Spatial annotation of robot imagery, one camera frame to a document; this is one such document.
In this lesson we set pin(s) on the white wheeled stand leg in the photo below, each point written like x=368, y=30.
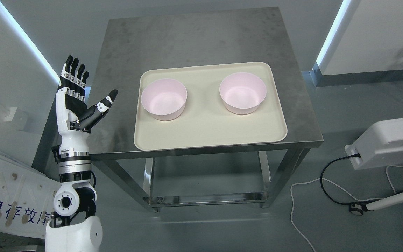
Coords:
x=360, y=208

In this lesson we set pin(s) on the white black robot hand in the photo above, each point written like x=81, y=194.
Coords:
x=74, y=118

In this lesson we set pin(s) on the steel table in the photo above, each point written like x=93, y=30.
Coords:
x=136, y=45

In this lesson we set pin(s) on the pink bowl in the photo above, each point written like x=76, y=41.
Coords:
x=165, y=99
x=242, y=93

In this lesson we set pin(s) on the cream plastic tray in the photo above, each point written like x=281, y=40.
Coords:
x=205, y=121

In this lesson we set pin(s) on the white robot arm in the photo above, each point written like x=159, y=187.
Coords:
x=74, y=226

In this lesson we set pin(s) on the white signboard blue text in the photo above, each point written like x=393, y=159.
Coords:
x=26, y=197

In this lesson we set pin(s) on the white machine with warning label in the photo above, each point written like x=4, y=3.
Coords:
x=380, y=145

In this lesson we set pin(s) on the white wall socket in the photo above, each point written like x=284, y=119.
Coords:
x=17, y=118

